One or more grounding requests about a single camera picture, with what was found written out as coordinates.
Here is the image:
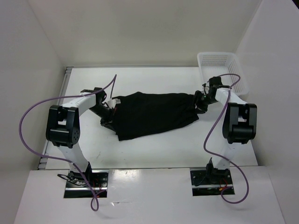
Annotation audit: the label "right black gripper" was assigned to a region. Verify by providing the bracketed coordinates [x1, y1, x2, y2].
[187, 90, 218, 114]

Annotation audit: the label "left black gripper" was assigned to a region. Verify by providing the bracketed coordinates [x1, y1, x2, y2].
[89, 105, 118, 133]

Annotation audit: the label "black shorts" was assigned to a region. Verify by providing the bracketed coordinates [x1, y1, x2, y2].
[111, 92, 199, 141]

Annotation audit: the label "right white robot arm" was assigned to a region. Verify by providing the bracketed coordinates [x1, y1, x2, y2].
[193, 74, 257, 183]

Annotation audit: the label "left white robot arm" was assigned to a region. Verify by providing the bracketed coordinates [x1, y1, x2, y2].
[46, 87, 114, 187]

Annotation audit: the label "white plastic basket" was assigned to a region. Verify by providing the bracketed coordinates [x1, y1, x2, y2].
[197, 52, 249, 96]

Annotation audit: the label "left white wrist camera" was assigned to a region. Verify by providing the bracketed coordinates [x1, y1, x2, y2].
[107, 98, 121, 109]

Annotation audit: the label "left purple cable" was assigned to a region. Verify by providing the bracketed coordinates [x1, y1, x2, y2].
[18, 74, 117, 212]

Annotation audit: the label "purple cable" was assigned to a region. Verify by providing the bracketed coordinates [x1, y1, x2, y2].
[18, 74, 117, 212]
[203, 73, 249, 204]

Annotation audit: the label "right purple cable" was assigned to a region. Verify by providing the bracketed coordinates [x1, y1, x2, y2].
[203, 73, 249, 204]

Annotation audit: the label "aluminium table edge rail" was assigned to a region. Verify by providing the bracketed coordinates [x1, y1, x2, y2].
[38, 67, 73, 170]

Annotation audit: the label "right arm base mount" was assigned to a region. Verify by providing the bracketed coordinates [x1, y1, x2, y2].
[190, 168, 235, 196]

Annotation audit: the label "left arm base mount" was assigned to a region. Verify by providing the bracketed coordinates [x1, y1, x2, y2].
[57, 169, 109, 199]

